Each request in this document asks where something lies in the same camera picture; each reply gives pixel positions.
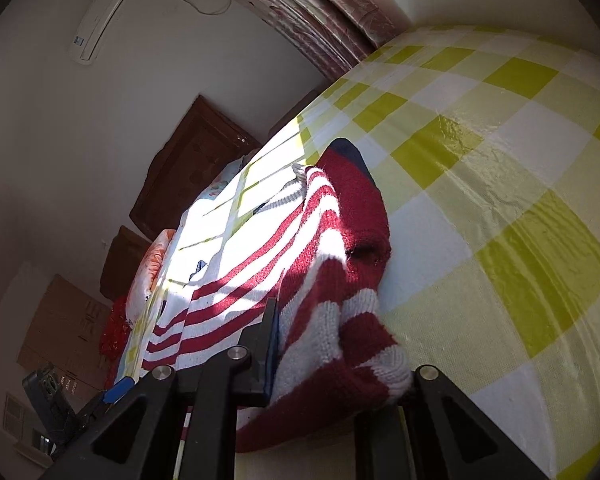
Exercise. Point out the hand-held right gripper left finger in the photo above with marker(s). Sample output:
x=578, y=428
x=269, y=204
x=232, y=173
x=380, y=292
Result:
x=260, y=360

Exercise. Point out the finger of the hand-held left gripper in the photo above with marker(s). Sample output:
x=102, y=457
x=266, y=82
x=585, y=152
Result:
x=117, y=391

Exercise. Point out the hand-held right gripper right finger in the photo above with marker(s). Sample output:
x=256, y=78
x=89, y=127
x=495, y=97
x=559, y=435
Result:
x=445, y=410

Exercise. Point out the red white striped navy sweater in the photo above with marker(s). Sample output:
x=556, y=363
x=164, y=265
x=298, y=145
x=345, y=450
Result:
x=330, y=240

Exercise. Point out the red crumpled cloth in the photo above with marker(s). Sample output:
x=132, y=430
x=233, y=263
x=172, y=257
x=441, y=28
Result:
x=114, y=330

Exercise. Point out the brown cardboard boxes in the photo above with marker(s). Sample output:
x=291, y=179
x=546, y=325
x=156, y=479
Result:
x=65, y=330

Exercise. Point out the small wooden headboard panel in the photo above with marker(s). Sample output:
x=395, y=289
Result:
x=122, y=260

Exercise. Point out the orange floral pillow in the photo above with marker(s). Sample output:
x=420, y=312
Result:
x=157, y=260

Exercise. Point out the light blue floral folded quilt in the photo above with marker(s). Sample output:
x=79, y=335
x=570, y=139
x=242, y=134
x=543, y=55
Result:
x=225, y=180

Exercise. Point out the large wooden headboard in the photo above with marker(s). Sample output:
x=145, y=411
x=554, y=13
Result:
x=190, y=170

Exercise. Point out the yellow white checked bed sheet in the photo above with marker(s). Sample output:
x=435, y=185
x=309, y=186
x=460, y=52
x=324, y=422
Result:
x=505, y=210

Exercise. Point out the dark wooden nightstand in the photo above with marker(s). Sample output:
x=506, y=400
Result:
x=292, y=112

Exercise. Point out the pink floral curtain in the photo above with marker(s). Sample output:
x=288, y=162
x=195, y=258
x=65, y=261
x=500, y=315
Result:
x=320, y=5

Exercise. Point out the white wall vent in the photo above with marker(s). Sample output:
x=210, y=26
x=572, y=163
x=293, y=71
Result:
x=15, y=409

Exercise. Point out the white wall air conditioner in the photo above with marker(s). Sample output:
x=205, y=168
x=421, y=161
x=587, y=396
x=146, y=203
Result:
x=102, y=17

